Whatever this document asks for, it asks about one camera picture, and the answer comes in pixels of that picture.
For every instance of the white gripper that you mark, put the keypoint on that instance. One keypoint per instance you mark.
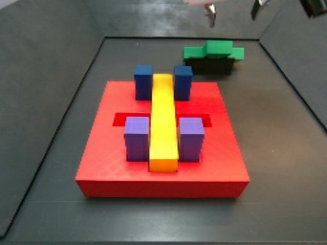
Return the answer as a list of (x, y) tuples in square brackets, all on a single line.
[(211, 8)]

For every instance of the green U-shaped block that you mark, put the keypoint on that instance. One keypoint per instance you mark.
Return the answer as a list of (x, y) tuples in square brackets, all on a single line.
[(214, 48)]

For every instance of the red base board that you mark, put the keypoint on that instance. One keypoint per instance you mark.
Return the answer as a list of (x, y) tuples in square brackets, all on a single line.
[(107, 175)]

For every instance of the dark blue block right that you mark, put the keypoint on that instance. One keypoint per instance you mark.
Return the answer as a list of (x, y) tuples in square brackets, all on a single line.
[(183, 76)]

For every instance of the dark blue block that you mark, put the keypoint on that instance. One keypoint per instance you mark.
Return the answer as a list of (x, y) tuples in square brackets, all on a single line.
[(143, 74), (183, 76)]

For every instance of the dark blue block left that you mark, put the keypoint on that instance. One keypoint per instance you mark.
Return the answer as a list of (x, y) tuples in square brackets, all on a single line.
[(143, 74)]

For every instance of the purple block right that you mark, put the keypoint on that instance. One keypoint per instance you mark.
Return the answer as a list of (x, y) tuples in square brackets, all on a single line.
[(191, 136)]

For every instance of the purple block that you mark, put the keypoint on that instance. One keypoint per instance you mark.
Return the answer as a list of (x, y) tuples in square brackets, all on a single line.
[(191, 136), (136, 135)]

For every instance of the purple block left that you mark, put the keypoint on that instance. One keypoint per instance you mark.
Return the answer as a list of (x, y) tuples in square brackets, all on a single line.
[(136, 135)]

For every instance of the yellow long bar block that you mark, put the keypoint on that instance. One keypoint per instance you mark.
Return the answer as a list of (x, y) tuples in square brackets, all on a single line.
[(163, 145)]

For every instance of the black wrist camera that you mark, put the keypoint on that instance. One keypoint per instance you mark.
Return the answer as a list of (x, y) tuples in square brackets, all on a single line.
[(314, 7)]

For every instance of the black fixture bracket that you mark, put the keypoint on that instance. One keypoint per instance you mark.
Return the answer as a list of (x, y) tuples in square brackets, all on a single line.
[(211, 66)]

